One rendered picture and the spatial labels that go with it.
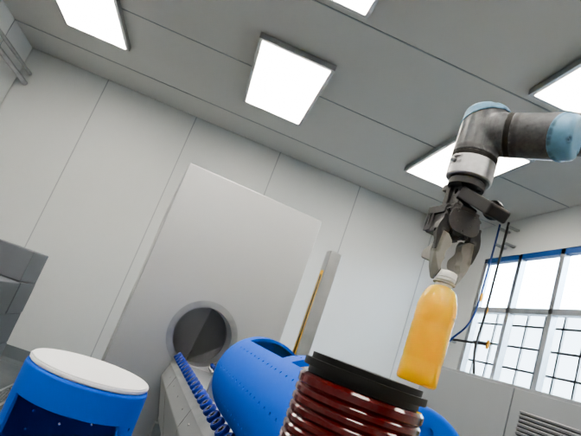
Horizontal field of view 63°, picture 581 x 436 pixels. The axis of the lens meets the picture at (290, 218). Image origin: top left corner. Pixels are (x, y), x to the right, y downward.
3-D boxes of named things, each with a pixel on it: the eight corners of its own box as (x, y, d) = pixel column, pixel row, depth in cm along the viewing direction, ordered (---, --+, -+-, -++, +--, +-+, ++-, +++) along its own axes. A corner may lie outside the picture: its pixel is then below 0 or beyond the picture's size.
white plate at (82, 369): (24, 339, 116) (22, 344, 116) (40, 369, 93) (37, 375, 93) (130, 367, 130) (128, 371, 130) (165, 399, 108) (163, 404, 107)
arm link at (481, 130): (511, 97, 93) (460, 97, 99) (495, 153, 90) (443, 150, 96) (519, 123, 100) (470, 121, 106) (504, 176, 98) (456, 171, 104)
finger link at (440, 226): (442, 257, 91) (460, 220, 94) (448, 257, 90) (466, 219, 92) (424, 244, 91) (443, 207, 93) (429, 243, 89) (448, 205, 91)
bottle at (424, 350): (391, 371, 85) (420, 273, 89) (404, 375, 90) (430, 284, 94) (429, 385, 81) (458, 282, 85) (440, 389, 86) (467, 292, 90)
